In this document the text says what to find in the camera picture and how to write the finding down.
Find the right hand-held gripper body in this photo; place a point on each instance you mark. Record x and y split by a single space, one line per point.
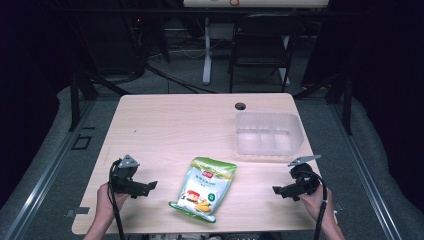
305 180

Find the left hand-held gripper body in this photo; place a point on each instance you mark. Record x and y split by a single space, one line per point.
124 173

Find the green and white snack bag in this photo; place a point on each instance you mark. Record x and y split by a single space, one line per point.
205 188

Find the person's right hand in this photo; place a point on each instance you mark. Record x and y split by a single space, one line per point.
315 203

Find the person's left hand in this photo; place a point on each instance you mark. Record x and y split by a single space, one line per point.
107 203

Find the clear plastic container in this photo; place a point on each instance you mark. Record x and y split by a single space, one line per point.
266 135

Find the black chair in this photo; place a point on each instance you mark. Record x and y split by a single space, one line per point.
260 46

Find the white desk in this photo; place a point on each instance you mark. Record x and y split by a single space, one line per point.
230 4

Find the black metal frame stand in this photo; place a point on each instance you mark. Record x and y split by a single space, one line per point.
343 100
75 100

